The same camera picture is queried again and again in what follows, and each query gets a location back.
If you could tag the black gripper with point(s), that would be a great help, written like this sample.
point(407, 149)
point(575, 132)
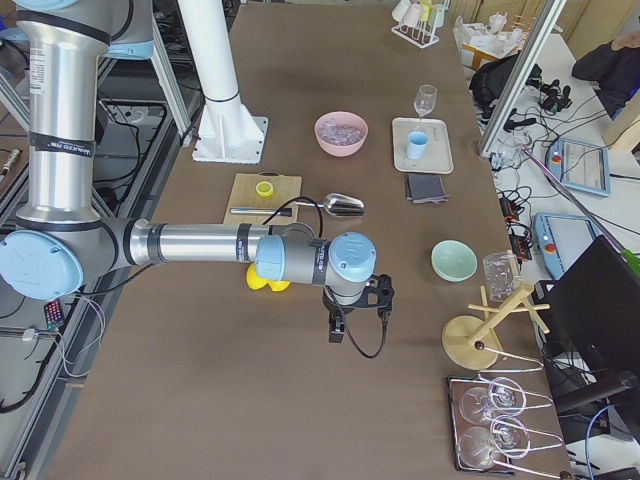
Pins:
point(332, 308)

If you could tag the silver metal ice scoop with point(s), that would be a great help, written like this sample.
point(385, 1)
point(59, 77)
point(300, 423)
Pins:
point(337, 205)

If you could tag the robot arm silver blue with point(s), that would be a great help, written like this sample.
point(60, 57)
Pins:
point(61, 242)

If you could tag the clear ice cubes pile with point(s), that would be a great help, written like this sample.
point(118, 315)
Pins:
point(339, 134)

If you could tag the light blue cup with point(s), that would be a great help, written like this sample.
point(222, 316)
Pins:
point(416, 144)

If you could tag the pink cup in rack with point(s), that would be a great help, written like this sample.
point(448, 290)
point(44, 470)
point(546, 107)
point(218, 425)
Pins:
point(407, 13)

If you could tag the yellow lemon right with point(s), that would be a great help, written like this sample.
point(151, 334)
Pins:
point(278, 285)

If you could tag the yellow lemon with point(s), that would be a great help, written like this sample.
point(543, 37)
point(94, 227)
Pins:
point(253, 280)
point(278, 285)

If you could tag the yellow lemon left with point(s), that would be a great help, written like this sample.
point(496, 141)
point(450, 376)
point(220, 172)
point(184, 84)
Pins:
point(253, 280)

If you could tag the steel muddler black tip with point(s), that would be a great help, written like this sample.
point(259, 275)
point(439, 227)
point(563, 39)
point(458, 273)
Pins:
point(283, 212)

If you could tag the mint green bowl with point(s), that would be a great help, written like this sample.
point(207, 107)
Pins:
point(453, 261)

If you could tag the wooden mug tree stand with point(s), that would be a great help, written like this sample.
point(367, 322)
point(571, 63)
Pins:
point(472, 343)

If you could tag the half lemon slice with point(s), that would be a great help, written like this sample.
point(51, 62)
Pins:
point(265, 189)

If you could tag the grey folded cloth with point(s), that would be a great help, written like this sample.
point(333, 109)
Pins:
point(424, 188)

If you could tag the wooden cutting board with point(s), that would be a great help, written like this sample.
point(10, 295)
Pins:
point(244, 195)

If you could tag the black tray with glasses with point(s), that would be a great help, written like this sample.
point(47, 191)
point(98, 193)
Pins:
point(456, 386)

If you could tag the upside-down wine glass upper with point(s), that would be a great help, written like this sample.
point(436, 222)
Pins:
point(486, 400)

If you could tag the upside-down wine glass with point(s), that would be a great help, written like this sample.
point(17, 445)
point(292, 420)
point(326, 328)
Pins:
point(505, 440)
point(486, 400)

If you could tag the pink bowl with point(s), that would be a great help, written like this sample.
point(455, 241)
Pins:
point(346, 118)

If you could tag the cream serving tray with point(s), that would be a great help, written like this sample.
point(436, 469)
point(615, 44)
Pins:
point(437, 158)

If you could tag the upside-down wine glass lower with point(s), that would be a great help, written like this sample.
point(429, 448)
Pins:
point(505, 440)

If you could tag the clear wine glass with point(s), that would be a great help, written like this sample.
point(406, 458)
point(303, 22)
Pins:
point(425, 100)

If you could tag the blue teach pendant near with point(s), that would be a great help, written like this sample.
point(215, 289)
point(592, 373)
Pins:
point(561, 239)

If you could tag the blue teach pendant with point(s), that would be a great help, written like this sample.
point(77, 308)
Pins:
point(580, 166)
point(561, 239)

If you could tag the black monitor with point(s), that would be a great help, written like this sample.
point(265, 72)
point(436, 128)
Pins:
point(594, 315)

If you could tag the black backpack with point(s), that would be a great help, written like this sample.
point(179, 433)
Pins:
point(488, 83)

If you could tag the blue teach pendant far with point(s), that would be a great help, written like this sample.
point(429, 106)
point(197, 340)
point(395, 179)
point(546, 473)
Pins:
point(580, 166)

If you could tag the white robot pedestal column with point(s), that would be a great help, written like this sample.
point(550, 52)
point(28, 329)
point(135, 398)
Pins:
point(228, 132)

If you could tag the white wire cup rack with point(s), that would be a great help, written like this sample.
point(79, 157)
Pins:
point(425, 33)

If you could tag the aluminium frame post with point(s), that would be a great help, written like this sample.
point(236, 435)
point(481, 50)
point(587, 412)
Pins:
point(541, 29)

